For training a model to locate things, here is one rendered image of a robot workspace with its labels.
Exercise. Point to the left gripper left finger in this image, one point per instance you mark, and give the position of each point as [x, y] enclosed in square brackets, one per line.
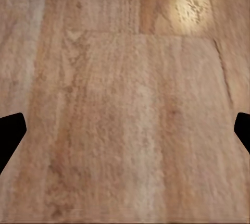
[12, 130]

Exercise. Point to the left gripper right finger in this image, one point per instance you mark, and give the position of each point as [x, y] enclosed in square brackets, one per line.
[242, 128]

